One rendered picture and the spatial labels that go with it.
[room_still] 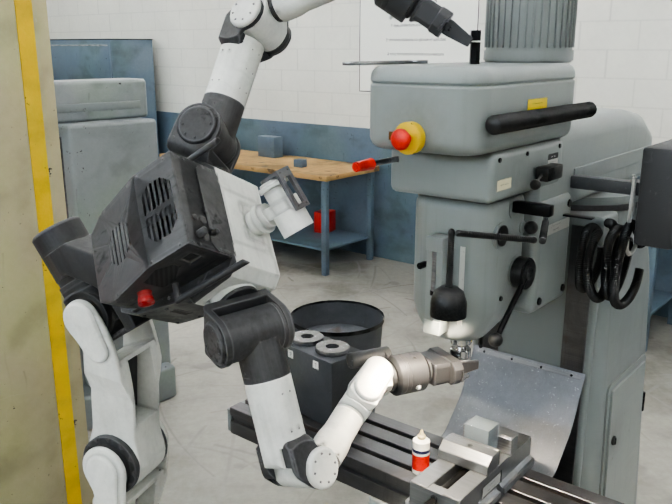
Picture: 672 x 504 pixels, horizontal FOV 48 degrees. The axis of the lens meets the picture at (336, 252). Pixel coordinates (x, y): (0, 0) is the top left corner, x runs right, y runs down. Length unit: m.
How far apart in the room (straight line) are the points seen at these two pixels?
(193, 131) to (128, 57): 7.21
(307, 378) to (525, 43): 1.00
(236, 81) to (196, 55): 6.95
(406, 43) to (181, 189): 5.47
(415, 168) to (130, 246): 0.58
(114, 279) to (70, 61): 7.83
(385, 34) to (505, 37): 5.16
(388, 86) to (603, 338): 0.93
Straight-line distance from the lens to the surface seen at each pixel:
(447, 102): 1.39
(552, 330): 2.05
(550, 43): 1.75
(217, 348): 1.38
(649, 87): 5.87
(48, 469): 3.24
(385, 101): 1.46
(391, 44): 6.85
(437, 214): 1.58
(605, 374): 2.09
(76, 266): 1.68
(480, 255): 1.56
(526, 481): 1.88
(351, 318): 4.01
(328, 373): 1.96
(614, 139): 2.09
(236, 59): 1.66
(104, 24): 9.89
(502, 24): 1.76
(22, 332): 2.98
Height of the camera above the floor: 1.92
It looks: 15 degrees down
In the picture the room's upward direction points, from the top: straight up
